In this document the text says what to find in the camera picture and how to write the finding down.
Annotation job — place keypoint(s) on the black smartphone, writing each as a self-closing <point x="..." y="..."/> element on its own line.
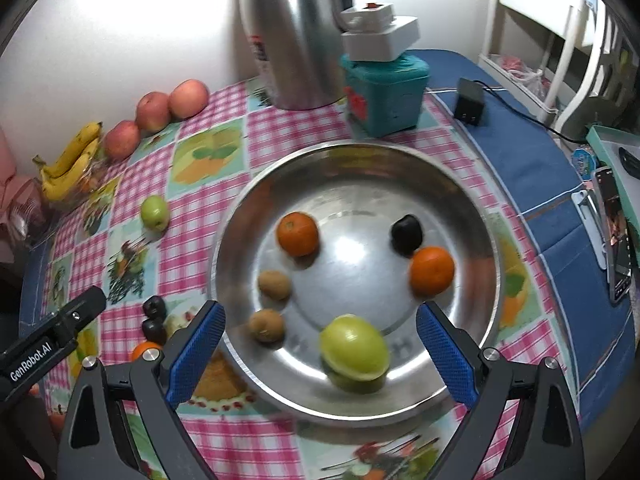
<point x="614" y="235"/>

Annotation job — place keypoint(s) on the white phone stand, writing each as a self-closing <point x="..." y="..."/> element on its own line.
<point x="587" y="215"/>

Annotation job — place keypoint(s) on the blue cloth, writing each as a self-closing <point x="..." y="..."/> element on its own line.
<point x="525" y="175"/>

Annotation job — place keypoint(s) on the dark plum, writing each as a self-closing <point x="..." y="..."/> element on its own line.
<point x="154" y="306"/>
<point x="406" y="233"/>
<point x="154" y="330"/>

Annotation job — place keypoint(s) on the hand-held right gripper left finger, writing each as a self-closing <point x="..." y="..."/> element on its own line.
<point x="200" y="355"/>

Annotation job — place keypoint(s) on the teal box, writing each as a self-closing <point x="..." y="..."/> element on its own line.
<point x="390" y="95"/>

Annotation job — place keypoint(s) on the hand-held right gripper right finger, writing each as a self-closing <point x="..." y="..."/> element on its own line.
<point x="445" y="355"/>

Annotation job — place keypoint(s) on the pink plastic bag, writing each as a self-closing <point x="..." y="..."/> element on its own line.
<point x="515" y="67"/>

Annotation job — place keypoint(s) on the clear plastic bag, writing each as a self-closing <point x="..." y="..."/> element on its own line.
<point x="95" y="182"/>

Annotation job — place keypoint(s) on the white desk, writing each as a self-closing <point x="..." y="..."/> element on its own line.
<point x="530" y="0"/>

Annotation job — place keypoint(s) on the black oval object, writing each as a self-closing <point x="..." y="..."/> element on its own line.
<point x="631" y="161"/>

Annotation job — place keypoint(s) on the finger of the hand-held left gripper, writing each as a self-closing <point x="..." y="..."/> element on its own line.
<point x="85" y="304"/>

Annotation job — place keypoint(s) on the stainless steel thermos jug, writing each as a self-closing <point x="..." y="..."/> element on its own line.
<point x="295" y="35"/>

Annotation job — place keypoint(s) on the white chair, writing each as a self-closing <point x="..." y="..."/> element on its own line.
<point x="600" y="60"/>

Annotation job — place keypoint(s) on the yellow banana bunch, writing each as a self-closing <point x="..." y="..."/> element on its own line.
<point x="67" y="165"/>

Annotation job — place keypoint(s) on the red apple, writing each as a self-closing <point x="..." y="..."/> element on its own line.
<point x="121" y="140"/>
<point x="153" y="111"/>
<point x="188" y="99"/>

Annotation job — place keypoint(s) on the large stainless steel bowl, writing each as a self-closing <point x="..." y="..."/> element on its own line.
<point x="350" y="285"/>

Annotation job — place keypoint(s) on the pink checkered tablecloth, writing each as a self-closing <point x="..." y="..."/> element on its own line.
<point x="210" y="145"/>

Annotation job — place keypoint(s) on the black power adapter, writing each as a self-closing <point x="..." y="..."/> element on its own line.
<point x="470" y="102"/>

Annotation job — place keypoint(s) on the teal tray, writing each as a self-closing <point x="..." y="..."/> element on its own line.
<point x="607" y="145"/>

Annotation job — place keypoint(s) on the small green apple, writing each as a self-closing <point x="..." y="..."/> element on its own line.
<point x="154" y="213"/>

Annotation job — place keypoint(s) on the white flat box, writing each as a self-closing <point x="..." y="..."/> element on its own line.
<point x="382" y="42"/>

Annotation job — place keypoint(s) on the large green mango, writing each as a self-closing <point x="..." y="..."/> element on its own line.
<point x="355" y="350"/>

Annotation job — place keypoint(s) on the orange mandarin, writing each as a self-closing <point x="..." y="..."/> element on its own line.
<point x="432" y="271"/>
<point x="145" y="351"/>
<point x="298" y="234"/>

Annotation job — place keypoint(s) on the brown kiwi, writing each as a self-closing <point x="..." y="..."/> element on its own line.
<point x="274" y="285"/>
<point x="266" y="326"/>

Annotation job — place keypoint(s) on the round blue sticker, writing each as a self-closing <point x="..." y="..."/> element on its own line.
<point x="584" y="161"/>

